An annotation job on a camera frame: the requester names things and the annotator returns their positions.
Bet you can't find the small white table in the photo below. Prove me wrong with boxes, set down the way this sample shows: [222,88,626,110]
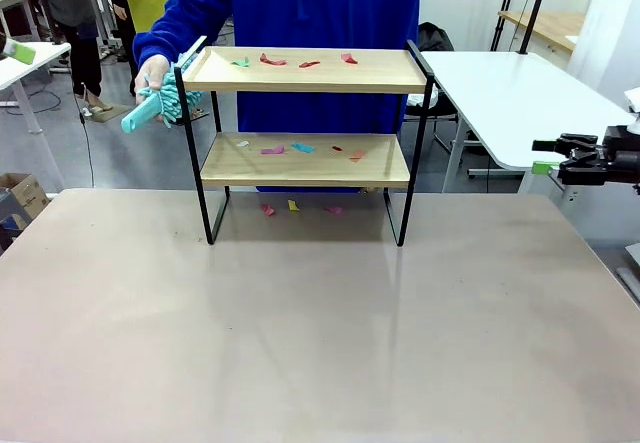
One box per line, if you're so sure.
[0,41,72,137]

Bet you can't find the person's right forearm blue sleeve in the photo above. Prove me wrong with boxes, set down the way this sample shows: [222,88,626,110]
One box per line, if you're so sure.
[133,10,204,65]

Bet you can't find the wooden top table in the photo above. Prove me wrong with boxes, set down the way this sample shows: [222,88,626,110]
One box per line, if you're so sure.
[498,10,587,55]

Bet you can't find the black floor cable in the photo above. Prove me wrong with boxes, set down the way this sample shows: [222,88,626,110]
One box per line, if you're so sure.
[73,80,97,189]

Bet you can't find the person's right hand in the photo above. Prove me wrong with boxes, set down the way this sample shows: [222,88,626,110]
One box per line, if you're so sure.
[133,55,174,124]

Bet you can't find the black backpack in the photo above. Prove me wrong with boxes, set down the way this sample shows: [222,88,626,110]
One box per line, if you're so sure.
[416,21,456,53]

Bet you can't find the grey floor mat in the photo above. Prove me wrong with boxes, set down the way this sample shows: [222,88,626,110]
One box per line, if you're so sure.
[82,102,134,125]

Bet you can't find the two-tier wooden metal shelf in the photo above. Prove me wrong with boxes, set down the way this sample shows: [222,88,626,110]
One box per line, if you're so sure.
[172,35,435,248]

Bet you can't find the large white table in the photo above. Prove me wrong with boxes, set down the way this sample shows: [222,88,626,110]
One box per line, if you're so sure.
[418,50,639,195]

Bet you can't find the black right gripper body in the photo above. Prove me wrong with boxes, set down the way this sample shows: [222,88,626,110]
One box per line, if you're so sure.
[602,124,640,185]

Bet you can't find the white desk frame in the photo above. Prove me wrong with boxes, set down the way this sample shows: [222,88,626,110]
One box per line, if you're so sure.
[84,0,121,62]

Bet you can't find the white metal frame piece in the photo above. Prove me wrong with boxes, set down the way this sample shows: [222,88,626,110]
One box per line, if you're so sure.
[615,242,640,309]

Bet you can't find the teal microfiber duster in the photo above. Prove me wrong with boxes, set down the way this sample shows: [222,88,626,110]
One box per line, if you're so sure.
[121,51,205,133]

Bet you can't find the black chair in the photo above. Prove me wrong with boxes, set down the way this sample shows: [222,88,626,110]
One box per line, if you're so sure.
[399,82,460,157]

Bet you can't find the thick black pole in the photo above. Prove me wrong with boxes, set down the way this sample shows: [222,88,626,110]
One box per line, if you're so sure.
[517,0,554,56]

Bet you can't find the person in blue hoodie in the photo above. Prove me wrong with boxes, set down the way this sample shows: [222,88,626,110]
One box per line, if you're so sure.
[179,0,421,194]

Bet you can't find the cardboard box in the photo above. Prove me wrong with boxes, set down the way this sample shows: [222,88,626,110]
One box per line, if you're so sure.
[0,172,51,229]

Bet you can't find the white cloth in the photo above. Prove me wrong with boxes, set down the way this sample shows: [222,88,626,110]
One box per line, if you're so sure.
[404,85,440,114]

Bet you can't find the thin black tripod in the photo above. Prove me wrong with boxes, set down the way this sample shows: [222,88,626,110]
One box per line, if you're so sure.
[490,0,522,52]

